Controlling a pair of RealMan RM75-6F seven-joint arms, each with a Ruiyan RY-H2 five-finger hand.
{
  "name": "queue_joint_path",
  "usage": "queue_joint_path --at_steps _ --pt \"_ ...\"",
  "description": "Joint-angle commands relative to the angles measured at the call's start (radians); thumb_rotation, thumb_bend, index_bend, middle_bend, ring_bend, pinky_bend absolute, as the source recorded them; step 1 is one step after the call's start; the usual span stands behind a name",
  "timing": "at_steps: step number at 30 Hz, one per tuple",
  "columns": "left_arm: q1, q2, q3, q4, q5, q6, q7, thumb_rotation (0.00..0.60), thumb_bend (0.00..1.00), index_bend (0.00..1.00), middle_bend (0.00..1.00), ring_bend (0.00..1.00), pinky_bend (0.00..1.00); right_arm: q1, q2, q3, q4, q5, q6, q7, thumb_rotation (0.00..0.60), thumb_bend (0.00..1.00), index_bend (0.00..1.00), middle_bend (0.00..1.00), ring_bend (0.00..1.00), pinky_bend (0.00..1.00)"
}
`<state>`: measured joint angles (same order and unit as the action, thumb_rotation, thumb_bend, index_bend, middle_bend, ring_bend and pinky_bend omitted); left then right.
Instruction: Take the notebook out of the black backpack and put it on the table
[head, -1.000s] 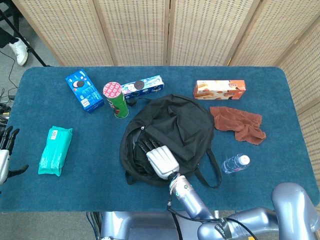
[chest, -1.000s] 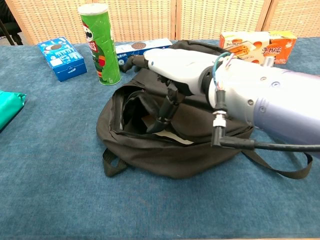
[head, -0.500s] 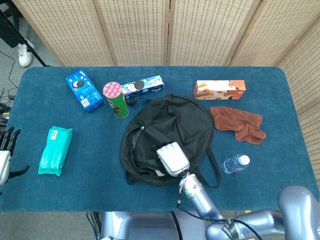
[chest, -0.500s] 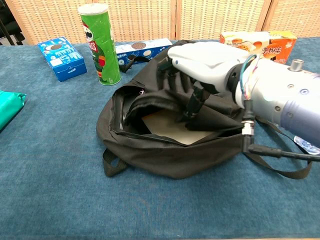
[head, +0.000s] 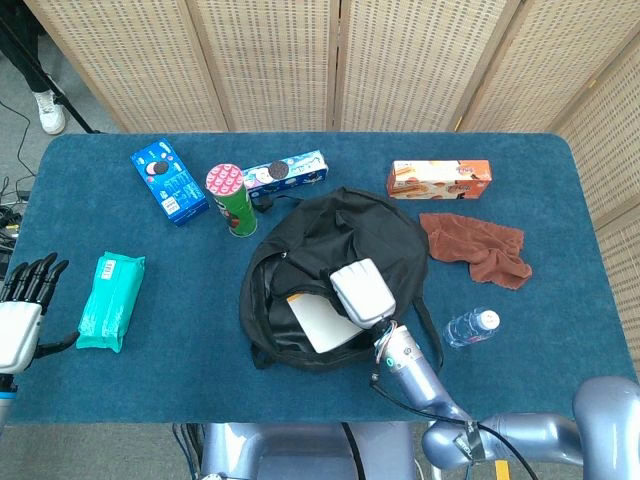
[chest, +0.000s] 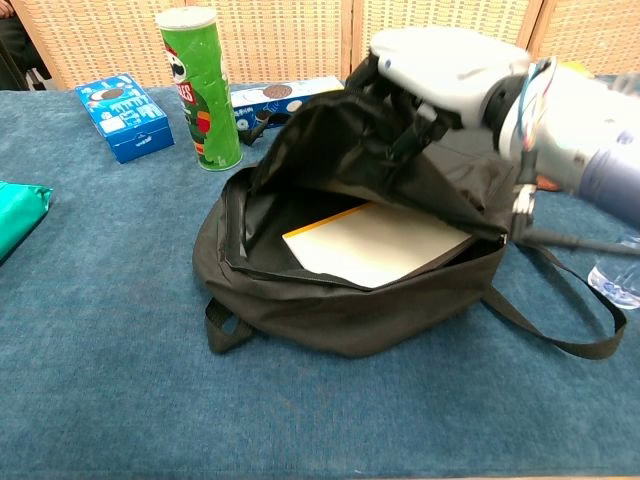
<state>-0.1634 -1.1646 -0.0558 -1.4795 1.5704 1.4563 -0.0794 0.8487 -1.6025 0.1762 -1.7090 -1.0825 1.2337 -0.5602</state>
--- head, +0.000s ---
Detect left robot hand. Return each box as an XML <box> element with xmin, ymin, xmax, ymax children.
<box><xmin>0</xmin><ymin>252</ymin><xmax>80</xmax><ymax>376</ymax></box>

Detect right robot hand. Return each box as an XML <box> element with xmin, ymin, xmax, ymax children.
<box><xmin>329</xmin><ymin>258</ymin><xmax>397</xmax><ymax>330</ymax></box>

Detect black fabric backpack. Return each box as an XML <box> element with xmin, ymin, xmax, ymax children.
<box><xmin>238</xmin><ymin>187</ymin><xmax>445</xmax><ymax>374</ymax></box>

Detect white flat packet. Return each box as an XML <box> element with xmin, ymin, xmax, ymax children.
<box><xmin>285</xmin><ymin>294</ymin><xmax>366</xmax><ymax>355</ymax></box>

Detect teal wipes packet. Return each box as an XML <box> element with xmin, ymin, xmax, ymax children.
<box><xmin>75</xmin><ymin>250</ymin><xmax>147</xmax><ymax>354</ymax></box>

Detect clear plastic water bottle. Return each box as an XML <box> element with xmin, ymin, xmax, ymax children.
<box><xmin>442</xmin><ymin>308</ymin><xmax>502</xmax><ymax>350</ymax></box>

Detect brown towel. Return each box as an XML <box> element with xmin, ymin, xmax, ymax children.
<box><xmin>418</xmin><ymin>212</ymin><xmax>533</xmax><ymax>290</ymax></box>

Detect orange biscuit box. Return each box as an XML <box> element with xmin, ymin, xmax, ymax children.
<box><xmin>385</xmin><ymin>159</ymin><xmax>493</xmax><ymax>201</ymax></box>

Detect long blue Oreo box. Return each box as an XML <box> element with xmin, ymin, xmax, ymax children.
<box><xmin>241</xmin><ymin>149</ymin><xmax>330</xmax><ymax>200</ymax></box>

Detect green Pringles can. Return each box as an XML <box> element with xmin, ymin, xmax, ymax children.
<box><xmin>204</xmin><ymin>162</ymin><xmax>259</xmax><ymax>239</ymax></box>

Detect blue-grey robot torso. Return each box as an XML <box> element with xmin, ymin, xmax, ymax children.
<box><xmin>199</xmin><ymin>422</ymin><xmax>419</xmax><ymax>480</ymax></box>

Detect blue table carpet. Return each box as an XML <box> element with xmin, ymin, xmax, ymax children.
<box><xmin>4</xmin><ymin>132</ymin><xmax>636</xmax><ymax>426</ymax></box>

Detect wide blue Oreo box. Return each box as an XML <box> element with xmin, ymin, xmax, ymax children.
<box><xmin>129</xmin><ymin>137</ymin><xmax>210</xmax><ymax>228</ymax></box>

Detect white sneaker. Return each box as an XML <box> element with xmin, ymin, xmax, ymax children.
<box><xmin>32</xmin><ymin>89</ymin><xmax>67</xmax><ymax>135</ymax></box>

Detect rattan folding screen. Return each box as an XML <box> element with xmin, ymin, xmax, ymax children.
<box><xmin>22</xmin><ymin>0</ymin><xmax>640</xmax><ymax>381</ymax></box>

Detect black tripod leg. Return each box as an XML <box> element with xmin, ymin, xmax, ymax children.
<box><xmin>0</xmin><ymin>22</ymin><xmax>101</xmax><ymax>135</ymax></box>

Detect person's black trouser leg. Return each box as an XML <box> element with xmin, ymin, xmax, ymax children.
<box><xmin>0</xmin><ymin>0</ymin><xmax>56</xmax><ymax>96</ymax></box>

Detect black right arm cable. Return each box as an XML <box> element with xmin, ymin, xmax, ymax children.
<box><xmin>368</xmin><ymin>372</ymin><xmax>541</xmax><ymax>480</ymax></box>

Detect black floor cables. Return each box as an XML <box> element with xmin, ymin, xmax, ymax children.
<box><xmin>0</xmin><ymin>99</ymin><xmax>39</xmax><ymax>266</ymax></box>

